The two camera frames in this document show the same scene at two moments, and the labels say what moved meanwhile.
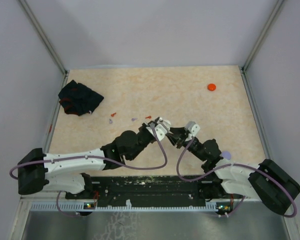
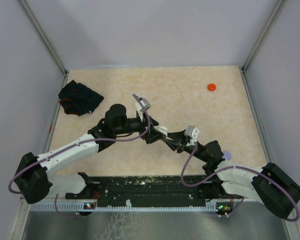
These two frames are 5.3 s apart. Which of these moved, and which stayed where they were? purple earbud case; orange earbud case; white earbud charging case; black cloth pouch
Moved: white earbud charging case
Stayed: black cloth pouch; purple earbud case; orange earbud case
